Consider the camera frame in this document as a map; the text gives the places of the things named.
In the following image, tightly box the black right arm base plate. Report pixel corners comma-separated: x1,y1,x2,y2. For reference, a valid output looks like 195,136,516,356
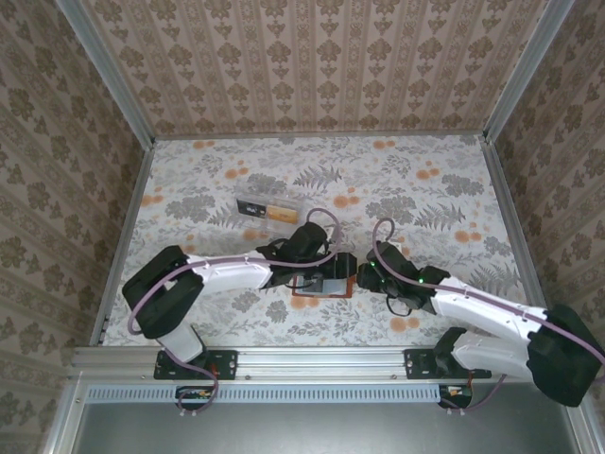
404,348,493,380

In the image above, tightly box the floral patterned table cover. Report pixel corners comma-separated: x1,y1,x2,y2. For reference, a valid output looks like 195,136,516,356
101,136,545,349

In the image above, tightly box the black connector box with wires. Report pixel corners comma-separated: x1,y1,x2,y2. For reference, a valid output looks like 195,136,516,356
438,384,474,409
175,385,213,404

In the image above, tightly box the clear plastic box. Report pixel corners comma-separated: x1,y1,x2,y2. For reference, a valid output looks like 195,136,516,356
234,181,309,240

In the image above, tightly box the grey metal panel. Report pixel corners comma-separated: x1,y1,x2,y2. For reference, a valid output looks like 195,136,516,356
70,400,587,454

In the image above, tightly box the thin aluminium table edge rail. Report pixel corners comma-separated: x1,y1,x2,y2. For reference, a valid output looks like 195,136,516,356
151,133,488,143
89,139,157,349
481,136,549,308

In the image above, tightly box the orange card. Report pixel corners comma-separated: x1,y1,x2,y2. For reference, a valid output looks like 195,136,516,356
267,205,301,224

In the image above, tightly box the black card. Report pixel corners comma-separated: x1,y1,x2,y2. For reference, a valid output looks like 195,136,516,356
237,200,268,220

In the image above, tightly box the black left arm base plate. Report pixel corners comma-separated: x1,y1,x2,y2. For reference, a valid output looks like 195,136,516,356
154,348,238,380

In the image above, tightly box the short aluminium frame post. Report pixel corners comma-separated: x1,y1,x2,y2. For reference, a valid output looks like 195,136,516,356
560,377,605,454
41,377,89,454

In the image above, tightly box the wide aluminium base rail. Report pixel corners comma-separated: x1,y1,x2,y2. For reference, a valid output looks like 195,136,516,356
70,345,582,383

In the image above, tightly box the thin black right gripper cable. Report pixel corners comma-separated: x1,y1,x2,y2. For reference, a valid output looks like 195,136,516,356
385,291,413,318

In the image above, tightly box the white slotted cable duct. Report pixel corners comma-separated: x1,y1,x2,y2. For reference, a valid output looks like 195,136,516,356
87,383,476,404

